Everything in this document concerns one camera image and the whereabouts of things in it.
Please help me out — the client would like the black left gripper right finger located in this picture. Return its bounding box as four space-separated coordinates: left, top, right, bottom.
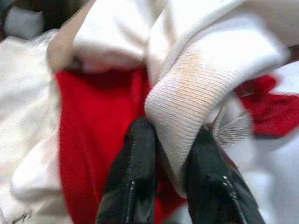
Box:
184 127 266 224

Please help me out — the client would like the cream garment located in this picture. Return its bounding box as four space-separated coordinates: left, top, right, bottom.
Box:
0 35 73 224

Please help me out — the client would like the white chair cushion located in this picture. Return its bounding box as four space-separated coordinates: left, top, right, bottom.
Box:
4 6 45 39

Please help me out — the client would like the red garment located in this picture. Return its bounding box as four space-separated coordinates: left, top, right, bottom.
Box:
55 69 299 224

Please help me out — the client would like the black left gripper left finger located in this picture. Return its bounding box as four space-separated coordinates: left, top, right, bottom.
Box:
97 116 159 224

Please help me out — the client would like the white garment with navy print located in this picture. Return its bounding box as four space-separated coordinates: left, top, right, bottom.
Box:
72 0 299 224

